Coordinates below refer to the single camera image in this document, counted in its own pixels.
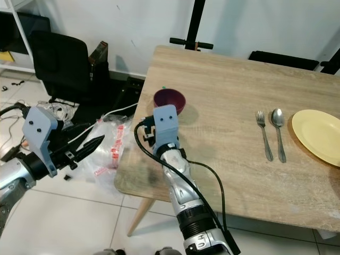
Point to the light wooden table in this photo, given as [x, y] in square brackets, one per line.
[234, 79]

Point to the white shelf unit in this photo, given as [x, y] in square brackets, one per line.
[13, 24]

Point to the flat black floor base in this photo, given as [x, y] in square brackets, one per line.
[281, 59]

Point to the yellow plate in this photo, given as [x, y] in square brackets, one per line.
[319, 135]

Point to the yellow box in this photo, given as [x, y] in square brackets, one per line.
[6, 56]

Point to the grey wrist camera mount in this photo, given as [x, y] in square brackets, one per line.
[166, 130]
[40, 130]

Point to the black box under table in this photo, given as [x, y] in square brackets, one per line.
[127, 91]

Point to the black stand pole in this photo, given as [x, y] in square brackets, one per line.
[195, 21]

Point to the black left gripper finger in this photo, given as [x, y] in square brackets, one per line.
[87, 147]
[79, 134]

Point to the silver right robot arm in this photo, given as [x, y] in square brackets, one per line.
[191, 207]

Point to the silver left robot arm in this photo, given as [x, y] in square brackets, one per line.
[13, 180]

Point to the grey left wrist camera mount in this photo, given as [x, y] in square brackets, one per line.
[40, 130]

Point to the silver metal fork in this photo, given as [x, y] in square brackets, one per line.
[263, 133]

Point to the silver metal spoon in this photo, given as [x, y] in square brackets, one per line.
[277, 118]

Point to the maroon bowl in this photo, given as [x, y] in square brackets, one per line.
[170, 97]

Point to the black office chair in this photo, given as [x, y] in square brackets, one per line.
[61, 61]

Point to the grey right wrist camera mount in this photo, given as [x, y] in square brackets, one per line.
[166, 130]

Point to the clear plastic bag red print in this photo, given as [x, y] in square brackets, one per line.
[109, 143]

